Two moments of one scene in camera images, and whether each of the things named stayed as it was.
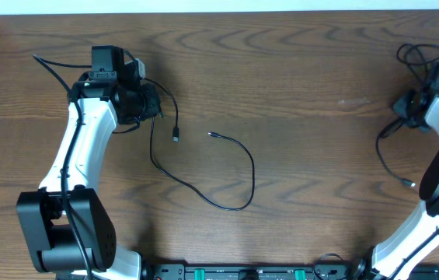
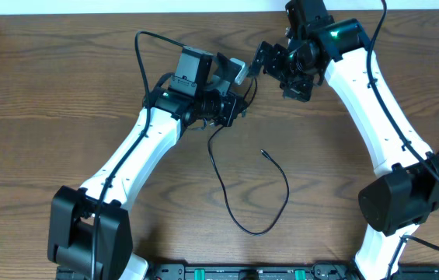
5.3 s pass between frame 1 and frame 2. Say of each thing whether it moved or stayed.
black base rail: stayed
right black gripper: moved
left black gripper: moved
